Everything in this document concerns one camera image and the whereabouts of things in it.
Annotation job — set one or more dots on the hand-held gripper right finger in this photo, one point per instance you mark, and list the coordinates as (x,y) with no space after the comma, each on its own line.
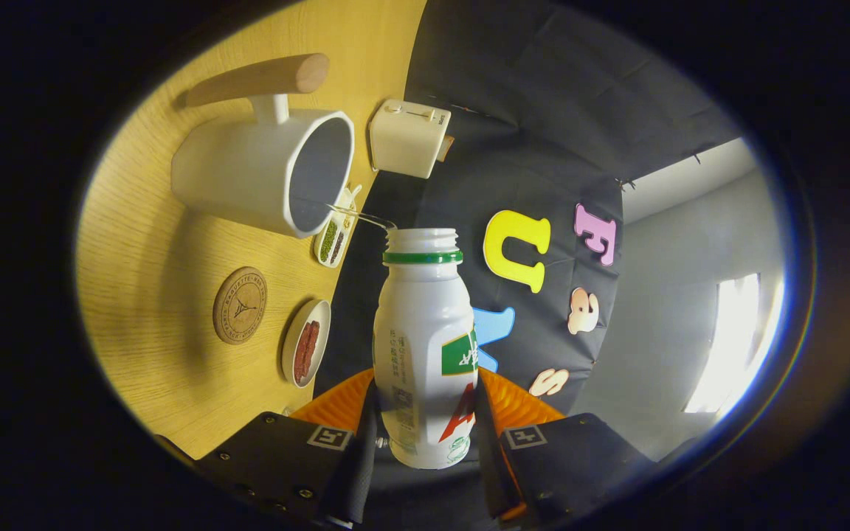
(490,464)

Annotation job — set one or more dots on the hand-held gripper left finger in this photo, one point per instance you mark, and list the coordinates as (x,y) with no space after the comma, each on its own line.
(358,464)

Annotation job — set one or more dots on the white juice bottle green label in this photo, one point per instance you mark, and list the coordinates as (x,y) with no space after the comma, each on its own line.
(417,332)

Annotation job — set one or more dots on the round cork coaster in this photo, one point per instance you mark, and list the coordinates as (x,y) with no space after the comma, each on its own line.
(240,305)

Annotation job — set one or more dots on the clear poured juice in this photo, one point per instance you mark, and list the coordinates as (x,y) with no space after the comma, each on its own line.
(366,216)

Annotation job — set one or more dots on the red meat slices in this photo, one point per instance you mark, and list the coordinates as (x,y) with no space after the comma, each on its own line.
(306,351)

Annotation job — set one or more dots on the white round plate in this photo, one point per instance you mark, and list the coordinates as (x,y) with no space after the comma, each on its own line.
(322,324)

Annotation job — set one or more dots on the white divided snack dish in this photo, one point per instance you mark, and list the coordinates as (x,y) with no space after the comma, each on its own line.
(330,242)

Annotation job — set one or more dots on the wooden table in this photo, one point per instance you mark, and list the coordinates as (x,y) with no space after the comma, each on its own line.
(159,258)

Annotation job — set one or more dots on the bread slice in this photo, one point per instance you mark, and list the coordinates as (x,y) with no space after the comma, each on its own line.
(445,147)

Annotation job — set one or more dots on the cream toaster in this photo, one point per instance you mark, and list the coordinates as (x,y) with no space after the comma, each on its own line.
(406,140)

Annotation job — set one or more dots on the black backdrop cloth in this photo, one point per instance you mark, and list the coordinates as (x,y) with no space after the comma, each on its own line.
(543,88)

